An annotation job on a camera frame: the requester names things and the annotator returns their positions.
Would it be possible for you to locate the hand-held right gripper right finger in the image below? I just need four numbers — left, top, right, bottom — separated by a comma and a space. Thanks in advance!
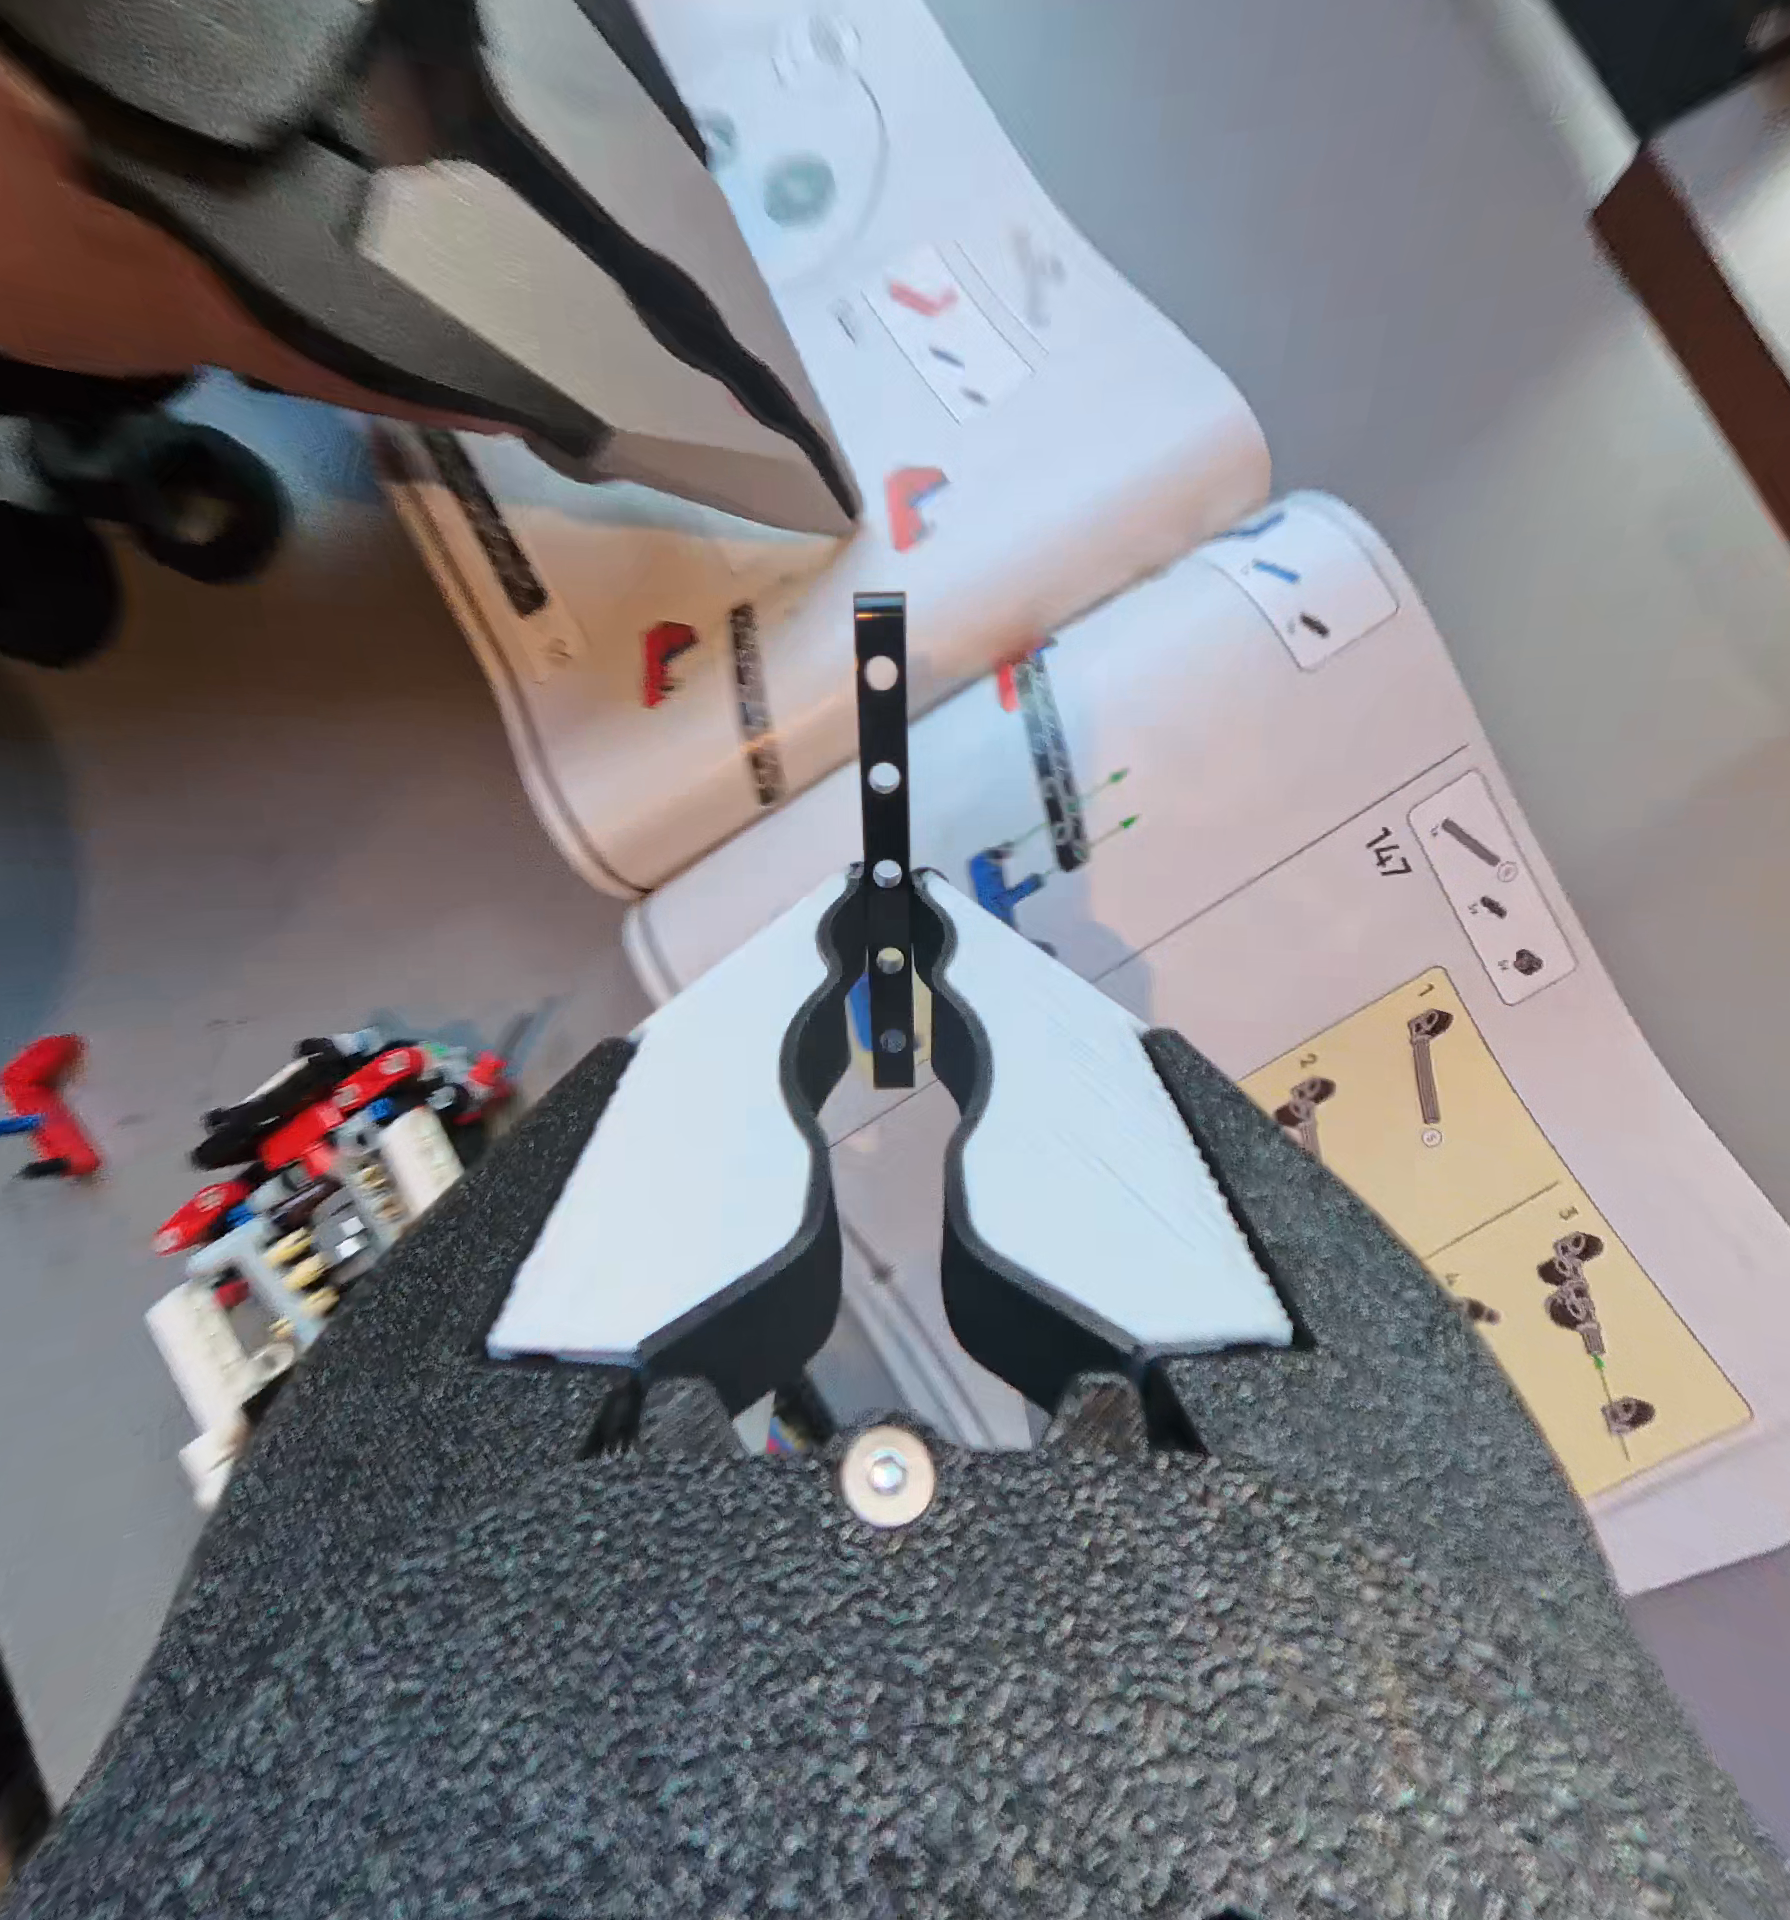
915, 873, 1297, 1449

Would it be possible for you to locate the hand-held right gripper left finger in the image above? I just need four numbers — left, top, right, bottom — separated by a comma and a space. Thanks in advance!
487, 870, 857, 1413

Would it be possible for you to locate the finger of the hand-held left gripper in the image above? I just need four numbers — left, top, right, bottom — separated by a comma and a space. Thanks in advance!
472, 0, 861, 523
354, 162, 858, 542

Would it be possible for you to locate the toy brick race car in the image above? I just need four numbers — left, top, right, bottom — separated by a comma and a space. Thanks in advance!
144, 1025, 527, 1506

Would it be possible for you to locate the long black brick beam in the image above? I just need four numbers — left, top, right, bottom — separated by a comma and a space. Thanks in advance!
854, 591, 922, 1094

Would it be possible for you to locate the red angled brick beam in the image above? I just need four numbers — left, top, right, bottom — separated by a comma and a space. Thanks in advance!
0, 1031, 106, 1181

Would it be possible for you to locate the grey desk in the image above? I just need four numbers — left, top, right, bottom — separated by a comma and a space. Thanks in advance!
0, 0, 1790, 1809

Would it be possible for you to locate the adjoining white desk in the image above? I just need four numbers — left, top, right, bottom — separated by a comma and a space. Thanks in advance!
1587, 75, 1790, 649

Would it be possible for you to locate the person's left hand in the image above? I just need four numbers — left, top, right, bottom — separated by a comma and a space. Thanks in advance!
0, 26, 527, 439

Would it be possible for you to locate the open instruction booklet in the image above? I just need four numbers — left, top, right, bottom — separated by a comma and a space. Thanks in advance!
370, 0, 1790, 1594

